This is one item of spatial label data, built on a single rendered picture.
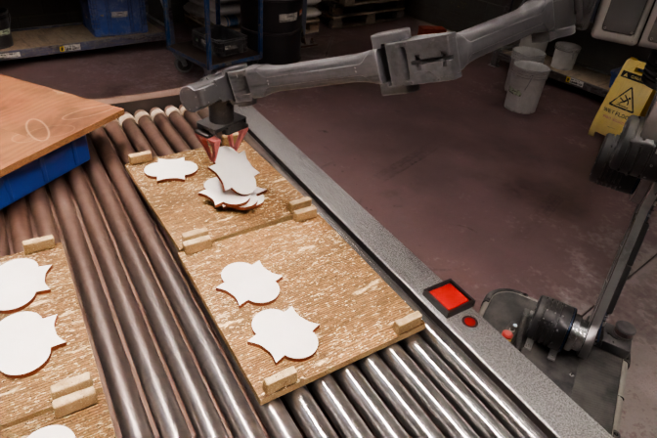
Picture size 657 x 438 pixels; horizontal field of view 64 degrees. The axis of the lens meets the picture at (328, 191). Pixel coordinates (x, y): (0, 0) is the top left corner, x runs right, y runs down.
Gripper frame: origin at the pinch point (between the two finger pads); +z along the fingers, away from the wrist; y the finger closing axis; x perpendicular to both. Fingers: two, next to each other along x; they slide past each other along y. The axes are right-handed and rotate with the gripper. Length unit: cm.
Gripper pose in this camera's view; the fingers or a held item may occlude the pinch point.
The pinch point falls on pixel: (223, 153)
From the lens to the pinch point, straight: 129.9
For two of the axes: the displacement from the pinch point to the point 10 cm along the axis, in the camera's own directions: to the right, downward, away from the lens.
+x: -7.9, -3.7, 4.9
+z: -0.7, 8.4, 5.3
